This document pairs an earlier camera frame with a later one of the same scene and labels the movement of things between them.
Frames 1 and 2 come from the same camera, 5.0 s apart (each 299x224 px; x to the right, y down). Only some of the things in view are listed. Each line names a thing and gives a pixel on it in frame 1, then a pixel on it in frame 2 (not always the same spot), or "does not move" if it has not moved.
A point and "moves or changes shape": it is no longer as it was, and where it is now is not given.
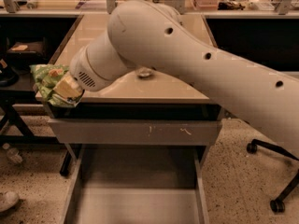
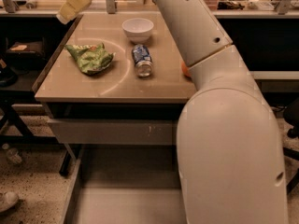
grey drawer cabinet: x=149 y=107 does not move
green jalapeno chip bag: x=46 y=77 moves or changes shape
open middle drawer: x=137 y=184 does not move
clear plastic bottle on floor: x=12 y=154 does not move
